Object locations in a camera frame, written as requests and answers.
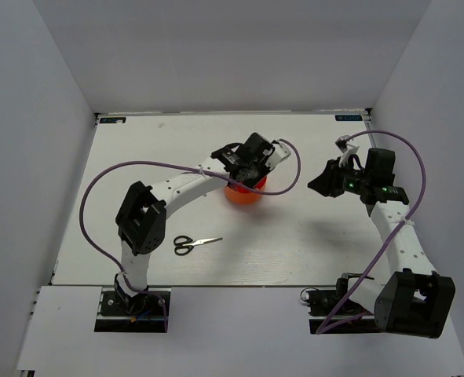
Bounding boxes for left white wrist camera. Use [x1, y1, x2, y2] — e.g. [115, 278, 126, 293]
[269, 139, 291, 167]

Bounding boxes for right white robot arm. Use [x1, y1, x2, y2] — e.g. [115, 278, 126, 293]
[300, 147, 455, 339]

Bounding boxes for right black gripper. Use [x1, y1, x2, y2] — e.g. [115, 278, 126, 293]
[307, 156, 371, 197]

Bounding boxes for orange round compartment container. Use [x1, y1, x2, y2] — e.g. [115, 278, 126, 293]
[223, 184, 262, 205]

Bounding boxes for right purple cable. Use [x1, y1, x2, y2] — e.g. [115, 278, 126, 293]
[316, 130, 427, 335]

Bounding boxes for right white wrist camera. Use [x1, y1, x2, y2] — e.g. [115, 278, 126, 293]
[335, 135, 360, 167]

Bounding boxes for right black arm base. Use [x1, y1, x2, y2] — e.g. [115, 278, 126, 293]
[300, 288, 385, 335]

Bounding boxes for purple cable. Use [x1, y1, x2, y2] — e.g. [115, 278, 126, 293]
[79, 137, 301, 333]
[316, 130, 427, 335]

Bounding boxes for left blue corner label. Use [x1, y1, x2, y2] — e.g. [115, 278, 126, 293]
[99, 117, 126, 124]

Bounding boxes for blue corner label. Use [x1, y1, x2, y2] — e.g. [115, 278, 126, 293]
[334, 114, 363, 122]
[99, 117, 126, 124]

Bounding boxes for black-handled scissors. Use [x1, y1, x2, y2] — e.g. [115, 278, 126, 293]
[174, 235, 223, 256]

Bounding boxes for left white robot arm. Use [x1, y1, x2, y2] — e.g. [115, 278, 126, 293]
[115, 133, 290, 313]

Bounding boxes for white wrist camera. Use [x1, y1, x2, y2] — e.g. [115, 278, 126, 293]
[269, 139, 291, 167]
[335, 135, 360, 167]

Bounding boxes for right blue corner label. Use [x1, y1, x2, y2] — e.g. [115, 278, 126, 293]
[334, 114, 363, 122]

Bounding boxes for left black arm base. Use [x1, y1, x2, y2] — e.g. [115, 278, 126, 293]
[94, 290, 171, 334]

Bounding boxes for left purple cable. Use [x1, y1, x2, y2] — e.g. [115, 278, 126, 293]
[79, 137, 301, 333]

